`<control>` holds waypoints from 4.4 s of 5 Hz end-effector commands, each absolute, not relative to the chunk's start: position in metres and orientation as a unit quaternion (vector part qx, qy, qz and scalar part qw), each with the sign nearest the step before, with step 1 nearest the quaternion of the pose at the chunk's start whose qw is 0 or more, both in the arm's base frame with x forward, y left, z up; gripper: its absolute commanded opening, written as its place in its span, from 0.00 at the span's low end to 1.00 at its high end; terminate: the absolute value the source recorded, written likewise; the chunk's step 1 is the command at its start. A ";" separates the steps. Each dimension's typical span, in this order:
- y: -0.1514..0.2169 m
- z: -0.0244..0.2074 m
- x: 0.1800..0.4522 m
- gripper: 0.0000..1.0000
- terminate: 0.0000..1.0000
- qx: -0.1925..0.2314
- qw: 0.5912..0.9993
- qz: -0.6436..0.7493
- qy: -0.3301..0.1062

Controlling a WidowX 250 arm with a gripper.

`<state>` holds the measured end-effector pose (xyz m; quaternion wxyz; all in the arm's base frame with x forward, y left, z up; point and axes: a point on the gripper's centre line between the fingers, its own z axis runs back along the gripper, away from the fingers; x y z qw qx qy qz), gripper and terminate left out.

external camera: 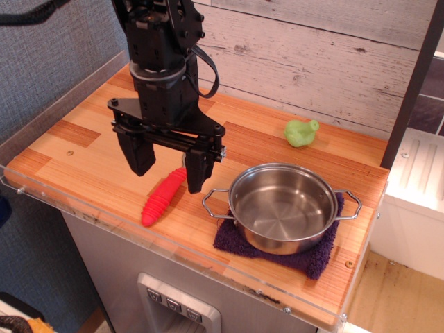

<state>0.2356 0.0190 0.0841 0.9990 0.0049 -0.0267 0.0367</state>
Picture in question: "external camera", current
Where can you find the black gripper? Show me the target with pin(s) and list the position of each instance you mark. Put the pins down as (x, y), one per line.
(166, 112)

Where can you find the green toy vegetable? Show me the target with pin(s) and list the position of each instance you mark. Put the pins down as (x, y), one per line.
(300, 133)

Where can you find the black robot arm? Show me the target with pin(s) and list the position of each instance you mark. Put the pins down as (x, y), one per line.
(162, 39)

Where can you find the stainless steel pot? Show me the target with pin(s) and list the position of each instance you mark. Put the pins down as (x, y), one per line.
(281, 208)

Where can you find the grey cabinet with dispenser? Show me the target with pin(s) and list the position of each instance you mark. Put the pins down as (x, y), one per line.
(143, 291)

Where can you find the purple towel cloth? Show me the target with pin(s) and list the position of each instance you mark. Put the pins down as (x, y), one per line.
(311, 262)

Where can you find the red-handled metal spoon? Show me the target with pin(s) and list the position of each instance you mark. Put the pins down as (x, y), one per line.
(161, 198)

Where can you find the dark right wooden post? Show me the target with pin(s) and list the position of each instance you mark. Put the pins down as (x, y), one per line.
(419, 73)

